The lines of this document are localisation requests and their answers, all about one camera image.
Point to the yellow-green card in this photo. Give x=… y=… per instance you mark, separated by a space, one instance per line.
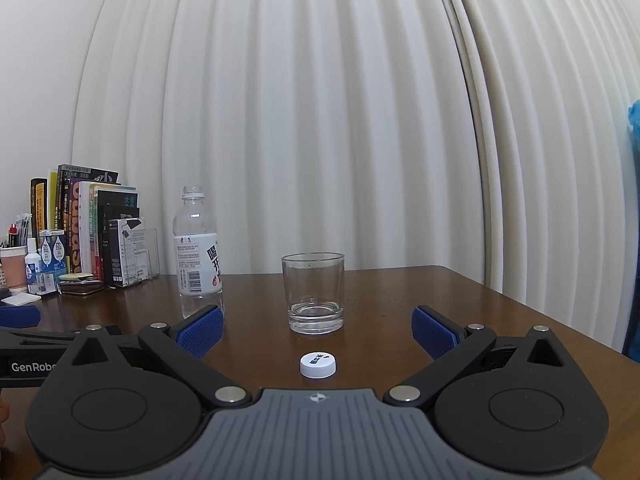
x=75 y=276

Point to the blue plastic bag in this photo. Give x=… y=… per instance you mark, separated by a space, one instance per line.
x=635 y=130

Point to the clear acrylic bookend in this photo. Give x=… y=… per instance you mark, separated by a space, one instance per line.
x=153 y=255

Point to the blue and white carton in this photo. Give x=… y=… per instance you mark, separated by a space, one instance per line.
x=52 y=255

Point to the person's left hand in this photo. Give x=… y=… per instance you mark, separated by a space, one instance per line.
x=3 y=410

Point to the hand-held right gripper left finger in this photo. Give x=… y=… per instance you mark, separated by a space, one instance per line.
x=200 y=332

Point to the row of books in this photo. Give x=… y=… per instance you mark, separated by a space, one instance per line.
x=75 y=210

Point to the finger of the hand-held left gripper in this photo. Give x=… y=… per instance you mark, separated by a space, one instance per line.
x=17 y=316

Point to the small clear plastic box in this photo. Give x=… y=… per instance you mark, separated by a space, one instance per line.
x=44 y=284

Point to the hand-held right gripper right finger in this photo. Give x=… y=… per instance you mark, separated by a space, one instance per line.
x=432 y=332

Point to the clear plastic water bottle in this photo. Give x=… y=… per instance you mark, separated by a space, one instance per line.
x=197 y=260

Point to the pink paper cup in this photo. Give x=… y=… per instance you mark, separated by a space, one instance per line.
x=12 y=270

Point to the clear drinking glass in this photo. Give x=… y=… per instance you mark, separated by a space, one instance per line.
x=313 y=305

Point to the white notepad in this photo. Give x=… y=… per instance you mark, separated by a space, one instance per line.
x=20 y=299

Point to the white product box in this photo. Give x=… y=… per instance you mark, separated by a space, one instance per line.
x=127 y=255

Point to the flat metal tin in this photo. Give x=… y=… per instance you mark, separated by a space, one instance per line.
x=82 y=287

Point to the white bottle cap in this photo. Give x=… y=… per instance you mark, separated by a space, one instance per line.
x=318 y=365

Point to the small white dropper bottle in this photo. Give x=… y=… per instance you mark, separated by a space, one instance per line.
x=33 y=262

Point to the bundle of pens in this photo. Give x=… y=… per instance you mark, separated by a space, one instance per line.
x=20 y=232

